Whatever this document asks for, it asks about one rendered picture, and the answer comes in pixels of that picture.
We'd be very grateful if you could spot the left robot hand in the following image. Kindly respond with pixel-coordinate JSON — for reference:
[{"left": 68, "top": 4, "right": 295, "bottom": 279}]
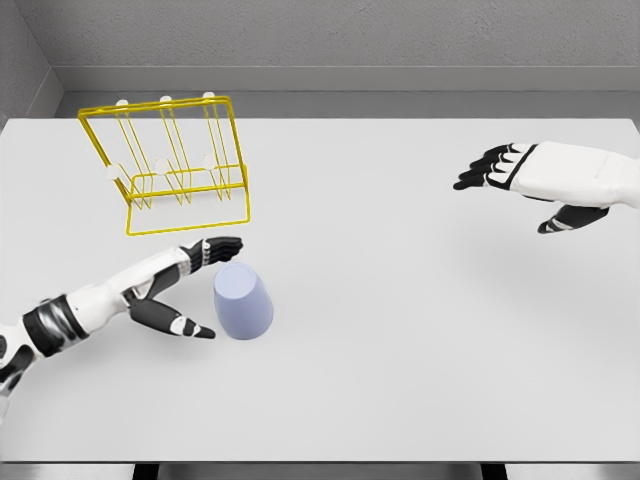
[{"left": 101, "top": 236, "right": 245, "bottom": 341}]

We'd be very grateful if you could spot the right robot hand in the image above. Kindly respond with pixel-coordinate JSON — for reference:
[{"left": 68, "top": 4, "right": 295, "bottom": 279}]
[{"left": 452, "top": 141, "right": 621, "bottom": 235}]

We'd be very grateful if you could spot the yellow wire cup holder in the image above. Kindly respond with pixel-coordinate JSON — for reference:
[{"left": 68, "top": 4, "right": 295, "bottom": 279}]
[{"left": 77, "top": 91, "right": 251, "bottom": 237}]

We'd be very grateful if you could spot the lavender cup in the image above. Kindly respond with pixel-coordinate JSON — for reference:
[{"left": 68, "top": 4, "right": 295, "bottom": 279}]
[{"left": 213, "top": 261, "right": 275, "bottom": 342}]

